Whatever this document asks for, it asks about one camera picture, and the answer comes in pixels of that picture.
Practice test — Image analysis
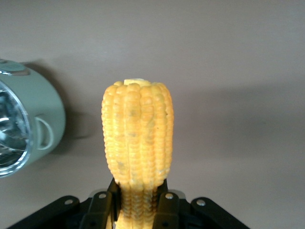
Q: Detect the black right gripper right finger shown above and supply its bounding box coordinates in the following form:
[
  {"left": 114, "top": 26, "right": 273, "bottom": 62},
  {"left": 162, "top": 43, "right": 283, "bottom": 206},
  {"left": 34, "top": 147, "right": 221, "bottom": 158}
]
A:
[{"left": 152, "top": 178, "right": 184, "bottom": 229}]

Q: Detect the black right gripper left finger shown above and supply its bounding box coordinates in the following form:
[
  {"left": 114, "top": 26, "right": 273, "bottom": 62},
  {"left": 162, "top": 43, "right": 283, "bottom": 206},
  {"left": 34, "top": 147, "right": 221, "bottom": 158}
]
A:
[{"left": 83, "top": 178, "right": 122, "bottom": 229}]

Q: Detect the yellow corn cob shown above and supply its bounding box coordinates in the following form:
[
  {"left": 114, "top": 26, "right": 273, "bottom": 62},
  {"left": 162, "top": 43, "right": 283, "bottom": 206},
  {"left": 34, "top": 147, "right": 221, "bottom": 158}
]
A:
[{"left": 101, "top": 78, "right": 174, "bottom": 229}]

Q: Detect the light green electric pot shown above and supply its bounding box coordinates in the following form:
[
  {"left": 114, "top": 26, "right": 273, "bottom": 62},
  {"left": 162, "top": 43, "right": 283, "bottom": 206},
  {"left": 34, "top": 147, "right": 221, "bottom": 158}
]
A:
[{"left": 0, "top": 59, "right": 67, "bottom": 179}]

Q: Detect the brown table cover mat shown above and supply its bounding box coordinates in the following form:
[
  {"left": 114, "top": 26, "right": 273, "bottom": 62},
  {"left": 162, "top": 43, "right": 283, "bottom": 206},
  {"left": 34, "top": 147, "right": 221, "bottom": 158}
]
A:
[{"left": 0, "top": 0, "right": 305, "bottom": 229}]

